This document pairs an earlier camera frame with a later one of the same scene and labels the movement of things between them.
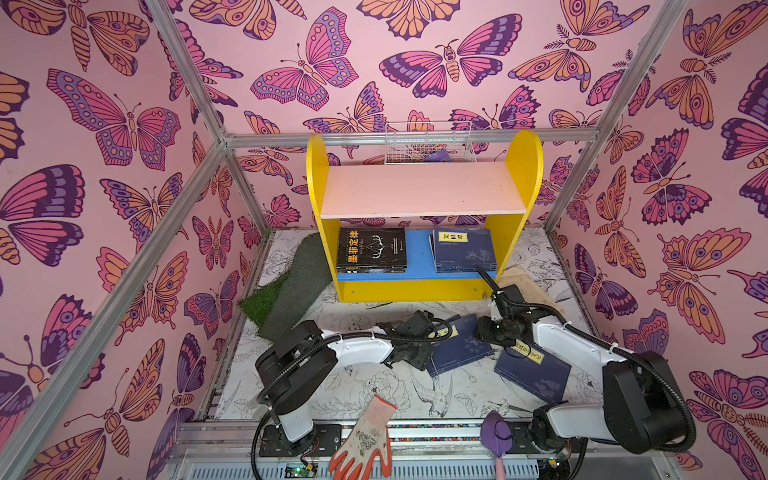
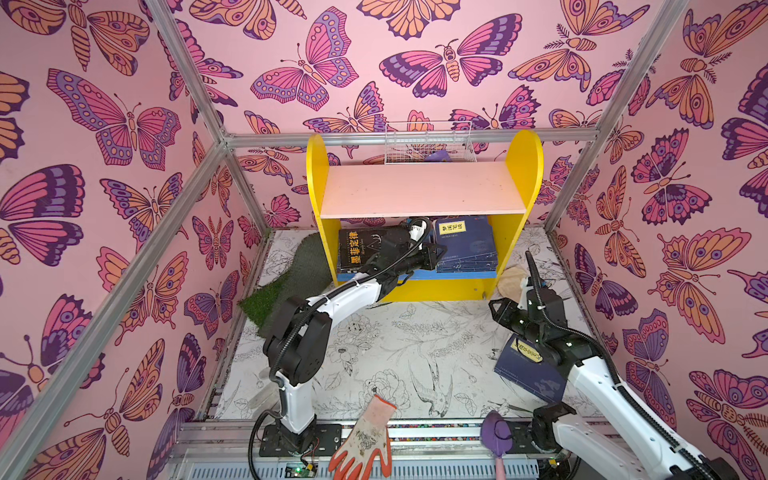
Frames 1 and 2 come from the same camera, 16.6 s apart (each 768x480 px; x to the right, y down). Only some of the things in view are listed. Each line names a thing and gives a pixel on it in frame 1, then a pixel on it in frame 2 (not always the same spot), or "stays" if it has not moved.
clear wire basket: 429,142 stays
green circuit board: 300,470 stays
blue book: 453,245 -> 466,268
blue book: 534,369 stays
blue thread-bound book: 464,268 stays
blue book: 465,344 -> 466,263
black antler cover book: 372,247 stays
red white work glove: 369,444 stays
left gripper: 422,362 -> 425,251
